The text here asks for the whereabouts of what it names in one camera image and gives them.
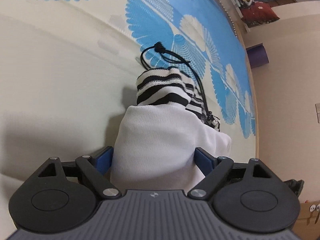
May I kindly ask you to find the white wall switch plate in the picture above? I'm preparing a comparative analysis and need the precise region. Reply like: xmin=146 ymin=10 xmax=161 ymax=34
xmin=315 ymin=103 xmax=320 ymax=124

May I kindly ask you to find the black white striped garment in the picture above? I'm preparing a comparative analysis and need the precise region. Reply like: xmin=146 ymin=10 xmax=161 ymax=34
xmin=111 ymin=42 xmax=232 ymax=191

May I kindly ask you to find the dark red cushion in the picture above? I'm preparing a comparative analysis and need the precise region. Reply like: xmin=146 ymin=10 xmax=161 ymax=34
xmin=240 ymin=2 xmax=280 ymax=28

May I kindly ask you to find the blue white patterned bedsheet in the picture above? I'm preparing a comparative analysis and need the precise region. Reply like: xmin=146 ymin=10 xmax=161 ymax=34
xmin=0 ymin=0 xmax=258 ymax=238

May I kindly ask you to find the wooden bed frame edge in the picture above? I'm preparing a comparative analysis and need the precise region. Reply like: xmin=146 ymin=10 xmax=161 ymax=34
xmin=202 ymin=0 xmax=261 ymax=159

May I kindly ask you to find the purple box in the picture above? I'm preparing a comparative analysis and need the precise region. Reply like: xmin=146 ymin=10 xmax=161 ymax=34
xmin=246 ymin=43 xmax=269 ymax=68

